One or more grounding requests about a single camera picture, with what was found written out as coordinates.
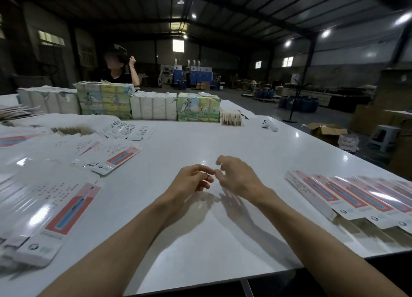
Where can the pile of carton blanks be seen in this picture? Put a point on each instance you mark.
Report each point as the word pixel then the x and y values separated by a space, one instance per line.
pixel 45 190

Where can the person's right forearm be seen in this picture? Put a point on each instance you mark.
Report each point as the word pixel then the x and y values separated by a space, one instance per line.
pixel 322 248

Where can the person's right hand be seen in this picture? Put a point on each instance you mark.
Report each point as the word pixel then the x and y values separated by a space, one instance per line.
pixel 239 177

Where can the small white object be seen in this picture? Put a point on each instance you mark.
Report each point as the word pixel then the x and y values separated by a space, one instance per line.
pixel 270 125

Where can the blue machine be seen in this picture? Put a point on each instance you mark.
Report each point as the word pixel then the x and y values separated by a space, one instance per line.
pixel 199 76

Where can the square bright window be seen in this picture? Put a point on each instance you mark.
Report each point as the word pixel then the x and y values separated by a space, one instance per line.
pixel 178 46

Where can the white stool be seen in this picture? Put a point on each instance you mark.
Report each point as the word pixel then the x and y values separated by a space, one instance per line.
pixel 385 136

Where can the white plastic bags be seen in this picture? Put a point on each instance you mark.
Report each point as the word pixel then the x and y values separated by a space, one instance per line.
pixel 348 143

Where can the blue bins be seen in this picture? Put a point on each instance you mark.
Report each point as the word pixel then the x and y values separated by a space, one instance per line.
pixel 299 104

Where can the green yellow carton bundle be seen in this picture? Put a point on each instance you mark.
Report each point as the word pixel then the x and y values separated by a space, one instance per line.
pixel 103 100

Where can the double wall window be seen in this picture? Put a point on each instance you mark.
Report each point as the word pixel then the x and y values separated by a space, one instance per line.
pixel 287 61

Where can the pile of grey flat sheets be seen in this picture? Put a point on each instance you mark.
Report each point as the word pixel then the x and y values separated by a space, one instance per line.
pixel 14 112

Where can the small wall window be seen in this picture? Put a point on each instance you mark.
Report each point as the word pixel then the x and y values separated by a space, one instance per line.
pixel 258 65

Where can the black floor stand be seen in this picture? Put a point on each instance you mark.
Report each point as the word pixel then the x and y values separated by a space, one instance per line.
pixel 297 103

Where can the small beige card stack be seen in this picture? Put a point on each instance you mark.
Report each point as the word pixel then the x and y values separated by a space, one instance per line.
pixel 231 118

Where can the person's left hand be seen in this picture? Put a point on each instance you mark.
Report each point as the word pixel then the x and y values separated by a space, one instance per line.
pixel 183 185

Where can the tall cardboard box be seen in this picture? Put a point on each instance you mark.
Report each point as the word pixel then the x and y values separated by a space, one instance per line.
pixel 383 110

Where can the row of white cartons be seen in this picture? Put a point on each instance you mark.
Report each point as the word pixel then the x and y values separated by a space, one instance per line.
pixel 48 100
pixel 153 105

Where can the small black tool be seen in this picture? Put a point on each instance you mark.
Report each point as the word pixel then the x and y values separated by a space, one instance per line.
pixel 244 115

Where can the person's left forearm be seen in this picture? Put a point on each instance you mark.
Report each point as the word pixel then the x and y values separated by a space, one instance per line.
pixel 112 255

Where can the open cardboard box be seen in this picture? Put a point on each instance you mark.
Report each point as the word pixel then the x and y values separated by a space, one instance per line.
pixel 327 134

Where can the green printed carton bundle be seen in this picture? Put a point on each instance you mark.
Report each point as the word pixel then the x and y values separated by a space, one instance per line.
pixel 198 107

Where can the grey crate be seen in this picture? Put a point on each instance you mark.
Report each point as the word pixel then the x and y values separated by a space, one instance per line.
pixel 32 81

